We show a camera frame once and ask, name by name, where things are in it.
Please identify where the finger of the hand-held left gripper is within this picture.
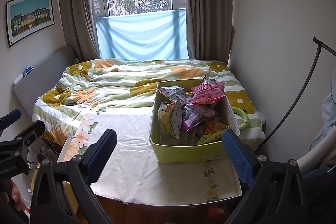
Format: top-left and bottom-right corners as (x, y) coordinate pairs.
(13, 120), (46, 151)
(0, 109), (22, 130)

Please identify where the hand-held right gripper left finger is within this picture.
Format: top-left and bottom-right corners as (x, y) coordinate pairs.
(30, 129), (118, 224)

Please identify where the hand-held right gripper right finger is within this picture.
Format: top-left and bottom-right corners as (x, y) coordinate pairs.
(222, 130), (309, 224)

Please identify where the green cardboard box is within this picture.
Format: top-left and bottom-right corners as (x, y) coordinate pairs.
(149, 78), (241, 164)

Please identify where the purple snack bag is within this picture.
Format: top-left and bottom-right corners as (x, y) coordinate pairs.
(181, 103), (210, 131)

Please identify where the pile of snack packets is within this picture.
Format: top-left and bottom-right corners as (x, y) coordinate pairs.
(156, 76), (231, 147)

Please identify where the person's left hand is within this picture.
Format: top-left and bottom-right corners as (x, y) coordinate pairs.
(0, 181), (27, 211)

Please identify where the grey bed headboard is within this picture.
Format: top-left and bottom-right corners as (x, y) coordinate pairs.
(13, 46), (79, 114)

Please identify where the floral striped quilt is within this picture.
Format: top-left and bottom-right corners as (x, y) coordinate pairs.
(33, 58), (265, 151)

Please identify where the pale grey cloth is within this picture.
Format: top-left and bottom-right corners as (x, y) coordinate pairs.
(299, 86), (336, 177)

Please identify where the framed houses picture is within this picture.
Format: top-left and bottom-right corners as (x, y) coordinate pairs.
(6, 0), (55, 48)

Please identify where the brown curtain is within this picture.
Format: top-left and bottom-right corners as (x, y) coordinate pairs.
(58, 0), (101, 63)
(182, 0), (235, 64)

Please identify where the light blue cloth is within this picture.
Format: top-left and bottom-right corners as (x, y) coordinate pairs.
(96, 9), (189, 61)

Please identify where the black curved rod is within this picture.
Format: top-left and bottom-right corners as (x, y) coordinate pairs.
(259, 36), (336, 151)

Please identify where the light green ring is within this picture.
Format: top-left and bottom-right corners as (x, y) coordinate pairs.
(232, 106), (250, 132)

